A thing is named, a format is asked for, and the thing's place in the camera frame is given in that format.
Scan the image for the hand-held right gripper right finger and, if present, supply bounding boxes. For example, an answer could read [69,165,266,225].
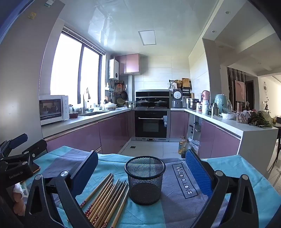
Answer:
[185,149,259,228]

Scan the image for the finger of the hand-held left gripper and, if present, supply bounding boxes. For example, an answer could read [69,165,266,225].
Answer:
[0,139,47,167]
[0,133,28,157]

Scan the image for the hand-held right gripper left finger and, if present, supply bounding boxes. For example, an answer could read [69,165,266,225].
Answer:
[23,150,99,228]

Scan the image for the bundle of wooden chopsticks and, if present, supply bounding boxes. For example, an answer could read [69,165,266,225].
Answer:
[79,173,130,228]

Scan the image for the black mesh utensil holder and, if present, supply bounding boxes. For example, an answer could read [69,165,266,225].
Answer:
[124,156,166,206]

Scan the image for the hanging kitchen utensils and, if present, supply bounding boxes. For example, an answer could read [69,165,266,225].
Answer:
[105,80,129,103]

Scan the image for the person's left hand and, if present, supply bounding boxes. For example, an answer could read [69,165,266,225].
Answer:
[12,184,28,217]

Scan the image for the yellow cooking oil bottle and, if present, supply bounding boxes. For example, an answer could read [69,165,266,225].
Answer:
[178,136,187,158]

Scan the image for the purple base cabinets long run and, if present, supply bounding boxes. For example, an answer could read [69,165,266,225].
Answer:
[44,109,132,155]

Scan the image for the purple base cabinets peninsula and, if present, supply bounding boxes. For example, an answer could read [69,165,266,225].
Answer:
[170,111,241,159]

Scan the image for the white microwave oven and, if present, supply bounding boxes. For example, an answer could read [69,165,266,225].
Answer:
[39,95,69,126]

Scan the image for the white kitchen countertop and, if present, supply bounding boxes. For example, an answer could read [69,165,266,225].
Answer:
[41,107,279,138]

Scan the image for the blue printed tablecloth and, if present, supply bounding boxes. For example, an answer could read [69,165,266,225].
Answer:
[22,145,281,228]

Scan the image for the grey refrigerator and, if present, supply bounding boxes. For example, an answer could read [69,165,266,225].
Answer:
[0,0,66,149]

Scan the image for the steel sink faucet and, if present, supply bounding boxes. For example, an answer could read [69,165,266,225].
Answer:
[83,88,91,114]

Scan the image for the black integrated stove with oven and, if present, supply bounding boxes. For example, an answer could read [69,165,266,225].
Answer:
[132,89,171,142]

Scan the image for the clear plastic food container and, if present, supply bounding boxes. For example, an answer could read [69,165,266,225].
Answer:
[237,112,249,124]

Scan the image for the teal kitchen appliance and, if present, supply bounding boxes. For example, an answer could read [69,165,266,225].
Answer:
[214,94,230,113]

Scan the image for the grey rice cooker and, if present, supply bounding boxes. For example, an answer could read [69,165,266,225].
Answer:
[172,89,183,108]

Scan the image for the leafy green vegetables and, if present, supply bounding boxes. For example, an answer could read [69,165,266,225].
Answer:
[249,111,274,128]

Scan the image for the kitchen window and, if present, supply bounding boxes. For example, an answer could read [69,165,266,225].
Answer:
[50,26,106,106]

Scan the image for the pink framed painting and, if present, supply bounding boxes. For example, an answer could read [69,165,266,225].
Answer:
[235,80,246,102]

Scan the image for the white water heater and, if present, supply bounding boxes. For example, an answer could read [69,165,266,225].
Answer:
[108,59,119,79]

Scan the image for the square ceiling light panel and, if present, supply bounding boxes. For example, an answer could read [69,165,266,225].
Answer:
[138,30,157,46]

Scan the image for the black wall storage rack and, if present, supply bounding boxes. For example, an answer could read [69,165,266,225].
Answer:
[169,78,192,96]

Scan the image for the purple wall cabinet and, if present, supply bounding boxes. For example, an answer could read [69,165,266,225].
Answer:
[115,54,140,75]

